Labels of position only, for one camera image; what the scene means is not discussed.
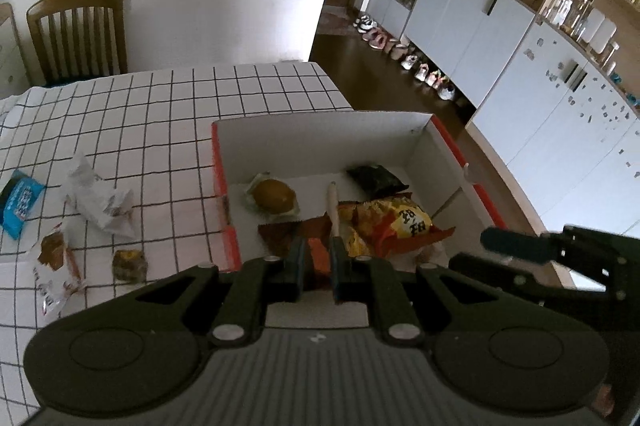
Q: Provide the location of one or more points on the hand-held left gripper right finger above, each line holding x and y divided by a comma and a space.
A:
336, 266

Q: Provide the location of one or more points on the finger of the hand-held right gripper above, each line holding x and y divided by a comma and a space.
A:
515, 245
500, 271

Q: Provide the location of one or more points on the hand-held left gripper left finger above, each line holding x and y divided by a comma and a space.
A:
298, 263

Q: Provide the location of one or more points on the red-orange snack packet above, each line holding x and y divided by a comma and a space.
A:
280, 238

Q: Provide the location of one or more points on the clear bread bun packet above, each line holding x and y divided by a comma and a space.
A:
272, 196

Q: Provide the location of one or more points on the large yellow-orange snack packet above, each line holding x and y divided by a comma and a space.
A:
395, 223

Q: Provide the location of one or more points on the dark green snack packet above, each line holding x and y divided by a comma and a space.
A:
375, 178

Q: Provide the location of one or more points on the red and white cardboard box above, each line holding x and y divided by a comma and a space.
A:
310, 145

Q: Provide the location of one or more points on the white sticker-dotted cabinet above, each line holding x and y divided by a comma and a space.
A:
550, 115

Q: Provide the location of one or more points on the small brown snack packet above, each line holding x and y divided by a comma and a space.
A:
129, 265

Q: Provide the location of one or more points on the white checked tablecloth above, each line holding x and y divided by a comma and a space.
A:
150, 130

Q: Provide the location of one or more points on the row of shoes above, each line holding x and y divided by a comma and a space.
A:
415, 65

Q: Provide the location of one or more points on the crumpled white snack packet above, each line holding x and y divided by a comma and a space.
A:
97, 201

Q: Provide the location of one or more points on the white double-door cabinet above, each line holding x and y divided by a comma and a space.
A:
465, 30

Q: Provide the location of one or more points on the row of glass jars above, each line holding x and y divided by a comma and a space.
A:
575, 18

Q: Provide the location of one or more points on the patterned entry rug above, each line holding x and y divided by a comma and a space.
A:
335, 23

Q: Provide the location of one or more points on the brown and white snack packet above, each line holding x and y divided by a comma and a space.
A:
52, 251

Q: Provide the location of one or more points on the low white bench cabinet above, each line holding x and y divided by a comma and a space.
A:
387, 13

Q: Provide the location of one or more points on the blue snack packet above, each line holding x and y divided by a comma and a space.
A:
20, 203

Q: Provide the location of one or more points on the white dresser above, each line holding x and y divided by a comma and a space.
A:
10, 65

